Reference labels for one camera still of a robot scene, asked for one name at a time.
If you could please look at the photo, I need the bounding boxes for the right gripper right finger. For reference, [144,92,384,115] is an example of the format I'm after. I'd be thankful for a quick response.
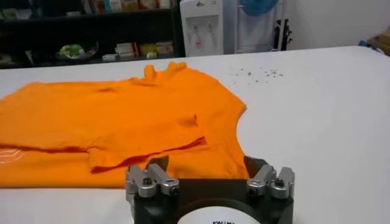
[243,155,296,200]

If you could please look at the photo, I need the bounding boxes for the orange t-shirt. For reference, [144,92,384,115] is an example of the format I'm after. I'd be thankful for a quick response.
[0,61,250,189]

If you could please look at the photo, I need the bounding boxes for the large cardboard box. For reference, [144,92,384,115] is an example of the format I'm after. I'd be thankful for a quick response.
[368,29,390,57]

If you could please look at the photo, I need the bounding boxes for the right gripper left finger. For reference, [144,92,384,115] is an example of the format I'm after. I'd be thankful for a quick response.
[126,155,180,199]

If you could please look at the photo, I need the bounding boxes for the black shelf unit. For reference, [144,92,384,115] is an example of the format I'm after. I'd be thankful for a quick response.
[0,0,185,69]

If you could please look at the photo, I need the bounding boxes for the scattered small crumbs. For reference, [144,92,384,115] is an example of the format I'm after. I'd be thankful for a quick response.
[230,67,284,85]

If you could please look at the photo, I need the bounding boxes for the white water dispenser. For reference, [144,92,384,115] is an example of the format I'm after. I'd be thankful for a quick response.
[179,0,225,58]

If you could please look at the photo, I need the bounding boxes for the tilted blue water jug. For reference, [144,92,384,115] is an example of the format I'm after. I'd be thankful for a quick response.
[240,0,278,16]

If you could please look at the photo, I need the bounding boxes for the black tripod stand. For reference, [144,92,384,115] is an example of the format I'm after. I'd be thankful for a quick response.
[274,18,293,51]

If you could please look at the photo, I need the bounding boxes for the white work table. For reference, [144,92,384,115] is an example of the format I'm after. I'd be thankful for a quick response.
[0,45,390,224]

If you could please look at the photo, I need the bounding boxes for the white metal jug rack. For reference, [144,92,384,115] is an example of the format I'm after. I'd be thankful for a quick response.
[234,0,290,54]

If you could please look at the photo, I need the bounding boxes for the bowl of green packets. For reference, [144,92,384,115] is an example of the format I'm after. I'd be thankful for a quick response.
[55,41,99,60]

